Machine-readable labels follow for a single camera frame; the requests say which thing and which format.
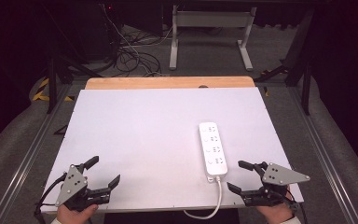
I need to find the yellow black hazard tape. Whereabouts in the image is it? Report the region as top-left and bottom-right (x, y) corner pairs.
(32, 77), (76, 103)

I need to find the white power strip cable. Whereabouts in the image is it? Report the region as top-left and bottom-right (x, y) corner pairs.
(183, 176), (224, 221)

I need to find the black cable tangle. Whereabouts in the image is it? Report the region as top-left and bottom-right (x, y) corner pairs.
(113, 26), (164, 77)

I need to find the aluminium rail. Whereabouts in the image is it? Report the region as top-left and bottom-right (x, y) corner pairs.
(0, 83), (73, 224)
(287, 86), (358, 224)

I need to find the person's left hand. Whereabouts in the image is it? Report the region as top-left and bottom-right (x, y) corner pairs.
(56, 203), (100, 224)

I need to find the thin white cable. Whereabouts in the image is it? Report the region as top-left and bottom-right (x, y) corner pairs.
(101, 3), (175, 77)

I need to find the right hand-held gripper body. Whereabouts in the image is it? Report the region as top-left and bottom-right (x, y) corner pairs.
(241, 161), (311, 207)

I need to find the black metal stand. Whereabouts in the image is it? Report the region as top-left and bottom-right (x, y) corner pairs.
(254, 7), (316, 117)
(41, 6), (104, 115)

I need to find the white metal table frame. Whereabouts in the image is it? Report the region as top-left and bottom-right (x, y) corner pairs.
(169, 5), (258, 72)

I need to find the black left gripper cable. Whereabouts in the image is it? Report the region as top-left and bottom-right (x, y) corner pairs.
(33, 172), (68, 224)

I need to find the black equipment case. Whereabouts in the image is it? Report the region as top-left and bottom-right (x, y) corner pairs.
(74, 3), (123, 62)

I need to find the person's right hand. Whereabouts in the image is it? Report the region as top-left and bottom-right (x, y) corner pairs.
(255, 200), (295, 224)

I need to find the white power strip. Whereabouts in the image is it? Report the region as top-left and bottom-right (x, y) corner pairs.
(198, 121), (229, 184)

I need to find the small black bracket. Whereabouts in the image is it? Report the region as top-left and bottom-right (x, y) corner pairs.
(53, 124), (70, 136)

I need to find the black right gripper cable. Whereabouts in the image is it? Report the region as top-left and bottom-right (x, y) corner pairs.
(285, 186), (308, 224)

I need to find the wooden board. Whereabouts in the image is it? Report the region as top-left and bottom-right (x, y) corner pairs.
(84, 76), (256, 91)

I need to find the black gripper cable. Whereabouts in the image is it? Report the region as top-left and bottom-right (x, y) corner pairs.
(33, 172), (68, 224)
(285, 186), (308, 224)

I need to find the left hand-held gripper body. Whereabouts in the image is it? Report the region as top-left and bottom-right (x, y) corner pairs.
(55, 163), (111, 213)

